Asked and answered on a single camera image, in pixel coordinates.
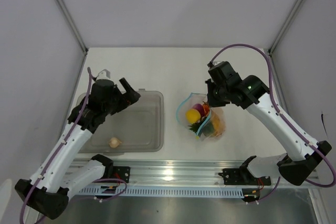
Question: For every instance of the beige toy garlic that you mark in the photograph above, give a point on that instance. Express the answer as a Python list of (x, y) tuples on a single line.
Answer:
[(114, 142)]

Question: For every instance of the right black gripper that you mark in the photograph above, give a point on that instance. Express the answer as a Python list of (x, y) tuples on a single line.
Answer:
[(212, 102)]

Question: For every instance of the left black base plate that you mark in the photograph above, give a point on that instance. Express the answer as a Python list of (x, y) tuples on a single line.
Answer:
[(120, 172)]

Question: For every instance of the grey translucent plastic bin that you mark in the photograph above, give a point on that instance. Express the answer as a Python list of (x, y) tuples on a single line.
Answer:
[(140, 128)]

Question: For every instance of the aluminium front rail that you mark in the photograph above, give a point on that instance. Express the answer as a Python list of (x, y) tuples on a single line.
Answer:
[(143, 173)]

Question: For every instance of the orange toy pineapple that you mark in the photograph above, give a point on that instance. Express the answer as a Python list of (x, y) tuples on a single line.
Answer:
[(202, 127)]

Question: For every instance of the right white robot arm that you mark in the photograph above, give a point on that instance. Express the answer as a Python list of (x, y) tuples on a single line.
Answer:
[(303, 152)]

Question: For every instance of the yellow toy lemon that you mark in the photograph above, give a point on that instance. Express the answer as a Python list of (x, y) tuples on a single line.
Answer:
[(193, 116)]

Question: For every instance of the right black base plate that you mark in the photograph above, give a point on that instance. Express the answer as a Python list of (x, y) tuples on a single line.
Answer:
[(241, 176)]

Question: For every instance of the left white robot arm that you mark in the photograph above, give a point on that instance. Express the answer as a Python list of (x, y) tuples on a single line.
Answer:
[(83, 121)]

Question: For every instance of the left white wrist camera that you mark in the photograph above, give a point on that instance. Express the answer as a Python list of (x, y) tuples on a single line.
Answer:
[(103, 75)]

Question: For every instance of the clear zip top bag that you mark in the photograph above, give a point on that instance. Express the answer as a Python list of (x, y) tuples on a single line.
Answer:
[(187, 104)]

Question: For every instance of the left aluminium frame post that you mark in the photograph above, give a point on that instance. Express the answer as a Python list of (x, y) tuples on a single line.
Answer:
[(71, 24)]

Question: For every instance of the aluminium frame post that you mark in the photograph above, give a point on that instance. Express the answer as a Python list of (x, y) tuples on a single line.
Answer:
[(295, 9), (71, 24)]

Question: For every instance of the right aluminium frame post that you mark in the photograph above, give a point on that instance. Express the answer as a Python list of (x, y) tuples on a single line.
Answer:
[(295, 9)]

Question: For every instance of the white slotted cable duct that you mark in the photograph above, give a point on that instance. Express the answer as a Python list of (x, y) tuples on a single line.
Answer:
[(156, 191)]

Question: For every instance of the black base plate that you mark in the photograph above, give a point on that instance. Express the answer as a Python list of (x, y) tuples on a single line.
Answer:
[(241, 176), (120, 172)]

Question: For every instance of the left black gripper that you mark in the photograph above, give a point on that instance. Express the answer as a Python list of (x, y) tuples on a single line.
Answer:
[(130, 95)]

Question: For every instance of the purple toy onion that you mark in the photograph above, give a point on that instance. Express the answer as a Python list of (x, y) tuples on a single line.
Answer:
[(199, 108)]

